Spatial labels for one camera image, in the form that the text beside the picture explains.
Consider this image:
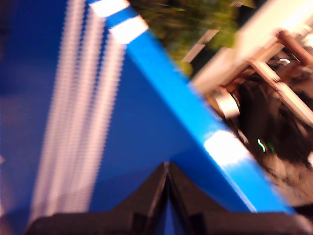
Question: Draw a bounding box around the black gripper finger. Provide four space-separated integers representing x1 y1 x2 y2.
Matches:
110 161 170 235
168 161 225 235

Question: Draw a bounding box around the wooden frame furniture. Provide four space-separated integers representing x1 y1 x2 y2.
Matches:
192 0 313 128

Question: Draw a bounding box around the blue adidas shoebox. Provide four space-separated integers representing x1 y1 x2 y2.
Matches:
0 0 296 235

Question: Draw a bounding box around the green leafy houseplant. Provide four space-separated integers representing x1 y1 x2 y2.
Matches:
132 0 255 76

